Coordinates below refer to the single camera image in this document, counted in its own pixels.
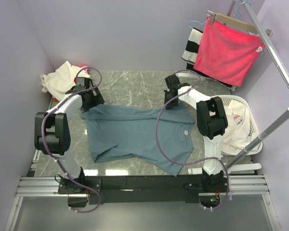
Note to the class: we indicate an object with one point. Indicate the cream folded t shirt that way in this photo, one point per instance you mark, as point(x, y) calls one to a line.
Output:
point(60, 81)

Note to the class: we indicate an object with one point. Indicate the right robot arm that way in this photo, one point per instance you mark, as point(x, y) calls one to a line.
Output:
point(211, 119)

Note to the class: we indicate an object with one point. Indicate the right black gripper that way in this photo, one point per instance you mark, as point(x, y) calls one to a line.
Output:
point(166, 92)

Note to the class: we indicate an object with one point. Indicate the white t shirt in basket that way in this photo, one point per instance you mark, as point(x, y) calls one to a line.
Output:
point(236, 135)

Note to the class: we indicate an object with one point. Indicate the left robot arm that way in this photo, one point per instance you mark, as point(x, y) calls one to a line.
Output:
point(52, 133)

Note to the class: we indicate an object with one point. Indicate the blue t shirt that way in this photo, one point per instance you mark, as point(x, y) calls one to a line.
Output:
point(161, 138)

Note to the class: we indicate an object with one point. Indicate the pink folded t shirt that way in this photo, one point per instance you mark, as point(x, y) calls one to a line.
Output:
point(85, 68)

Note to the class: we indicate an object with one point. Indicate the wooden clip hanger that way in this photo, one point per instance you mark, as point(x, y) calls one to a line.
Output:
point(227, 20)

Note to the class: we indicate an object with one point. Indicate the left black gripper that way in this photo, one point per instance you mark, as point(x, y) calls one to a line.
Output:
point(98, 99)

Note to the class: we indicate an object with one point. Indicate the aluminium rail frame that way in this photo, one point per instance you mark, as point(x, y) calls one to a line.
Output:
point(246, 182)

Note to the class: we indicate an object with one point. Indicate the metal clothes rack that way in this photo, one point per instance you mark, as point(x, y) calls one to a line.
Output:
point(264, 35)

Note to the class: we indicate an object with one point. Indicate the white laundry basket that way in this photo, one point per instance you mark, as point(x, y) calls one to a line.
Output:
point(226, 99)

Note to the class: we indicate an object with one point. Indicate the black white striped cloth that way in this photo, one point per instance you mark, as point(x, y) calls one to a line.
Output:
point(191, 51)

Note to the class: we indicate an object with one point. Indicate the black base beam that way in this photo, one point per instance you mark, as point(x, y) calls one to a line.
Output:
point(136, 189)

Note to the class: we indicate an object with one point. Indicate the blue wire hanger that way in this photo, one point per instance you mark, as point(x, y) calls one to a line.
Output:
point(191, 23)

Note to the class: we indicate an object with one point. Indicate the red towel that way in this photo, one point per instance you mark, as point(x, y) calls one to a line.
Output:
point(226, 54)

